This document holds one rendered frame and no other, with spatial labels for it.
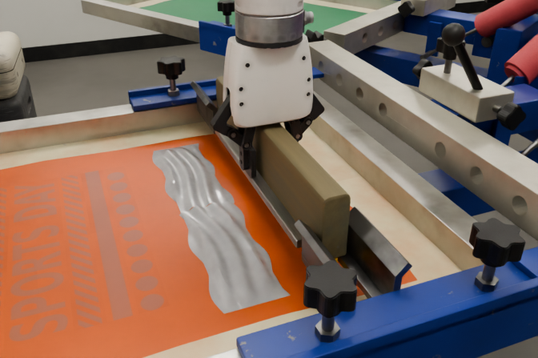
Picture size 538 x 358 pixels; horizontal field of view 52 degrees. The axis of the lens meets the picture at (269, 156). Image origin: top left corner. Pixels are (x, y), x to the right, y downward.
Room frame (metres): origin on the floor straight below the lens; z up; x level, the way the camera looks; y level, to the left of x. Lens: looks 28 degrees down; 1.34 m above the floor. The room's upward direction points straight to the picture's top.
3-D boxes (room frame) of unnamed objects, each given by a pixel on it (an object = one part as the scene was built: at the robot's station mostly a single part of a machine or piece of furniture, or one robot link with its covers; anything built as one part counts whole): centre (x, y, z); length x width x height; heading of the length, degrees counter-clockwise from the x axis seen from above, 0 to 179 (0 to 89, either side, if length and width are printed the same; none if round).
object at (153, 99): (0.87, 0.08, 0.98); 0.30 x 0.05 x 0.07; 111
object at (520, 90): (0.73, -0.32, 1.02); 0.17 x 0.06 x 0.05; 111
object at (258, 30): (0.61, -0.01, 1.18); 0.09 x 0.07 x 0.03; 112
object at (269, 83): (0.60, 0.00, 1.12); 0.10 x 0.08 x 0.11; 112
